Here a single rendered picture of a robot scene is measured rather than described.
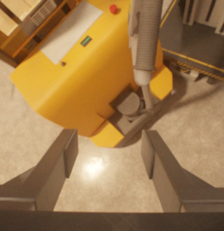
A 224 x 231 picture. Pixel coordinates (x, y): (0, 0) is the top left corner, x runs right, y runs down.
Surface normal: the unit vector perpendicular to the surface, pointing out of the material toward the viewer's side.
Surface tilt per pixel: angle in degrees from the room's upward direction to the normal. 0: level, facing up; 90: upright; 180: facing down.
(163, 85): 22
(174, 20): 0
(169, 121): 0
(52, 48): 0
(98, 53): 45
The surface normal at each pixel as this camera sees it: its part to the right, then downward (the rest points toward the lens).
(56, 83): -0.10, -0.04
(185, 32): -0.26, -0.21
